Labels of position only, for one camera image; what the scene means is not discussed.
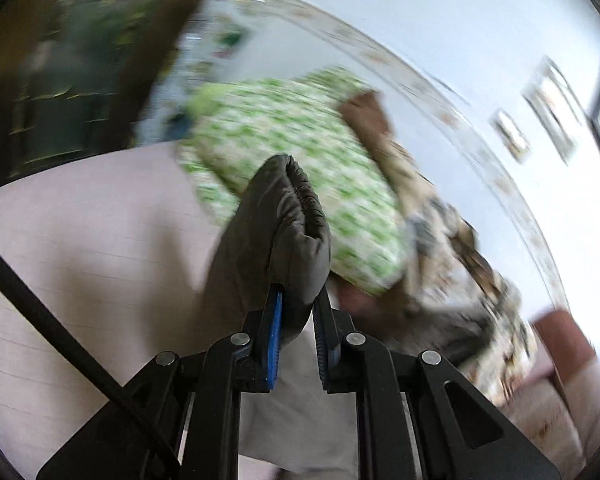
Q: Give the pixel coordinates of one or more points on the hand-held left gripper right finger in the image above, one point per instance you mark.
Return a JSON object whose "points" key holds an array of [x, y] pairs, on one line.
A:
{"points": [[325, 340]]}

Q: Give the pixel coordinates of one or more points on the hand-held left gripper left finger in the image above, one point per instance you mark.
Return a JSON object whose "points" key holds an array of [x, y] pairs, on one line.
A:
{"points": [[275, 340]]}

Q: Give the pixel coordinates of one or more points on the grey puffer jacket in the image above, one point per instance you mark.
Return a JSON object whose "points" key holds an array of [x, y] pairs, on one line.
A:
{"points": [[280, 230]]}

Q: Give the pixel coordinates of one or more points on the leaf print blanket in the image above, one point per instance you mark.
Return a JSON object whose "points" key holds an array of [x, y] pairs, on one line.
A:
{"points": [[430, 240]]}

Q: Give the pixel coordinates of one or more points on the green patterned pillow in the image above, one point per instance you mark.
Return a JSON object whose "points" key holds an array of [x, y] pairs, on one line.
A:
{"points": [[290, 130]]}

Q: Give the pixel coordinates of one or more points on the white green plastic bag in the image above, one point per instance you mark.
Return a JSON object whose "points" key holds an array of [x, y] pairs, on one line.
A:
{"points": [[215, 40]]}

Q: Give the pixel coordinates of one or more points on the wooden cabinet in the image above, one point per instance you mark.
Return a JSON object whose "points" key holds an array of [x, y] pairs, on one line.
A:
{"points": [[95, 50]]}

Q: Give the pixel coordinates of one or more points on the small wall picture frame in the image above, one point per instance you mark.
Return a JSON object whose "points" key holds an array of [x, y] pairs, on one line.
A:
{"points": [[511, 132]]}

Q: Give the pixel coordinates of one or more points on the large wall picture frame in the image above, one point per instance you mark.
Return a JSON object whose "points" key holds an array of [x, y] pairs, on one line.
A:
{"points": [[552, 105]]}

